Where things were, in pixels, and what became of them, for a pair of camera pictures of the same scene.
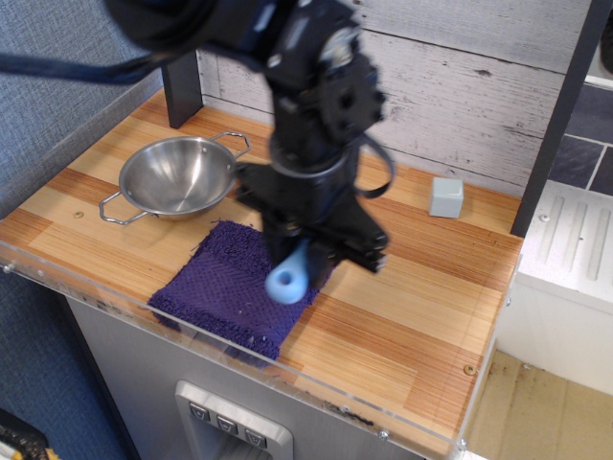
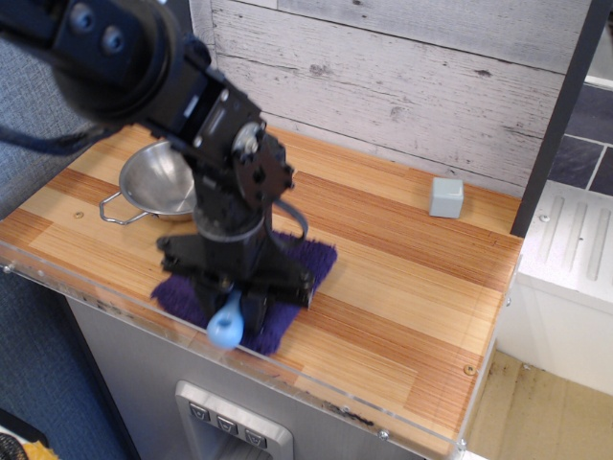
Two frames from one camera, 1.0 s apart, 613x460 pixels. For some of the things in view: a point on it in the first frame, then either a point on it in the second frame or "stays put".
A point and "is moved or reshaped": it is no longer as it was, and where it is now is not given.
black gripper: (326, 209) → (237, 250)
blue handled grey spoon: (287, 282) is moved or reshaped
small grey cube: (446, 197) stays put
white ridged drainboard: (568, 246) stays put
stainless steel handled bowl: (176, 177) stays put
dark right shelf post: (597, 22) stays put
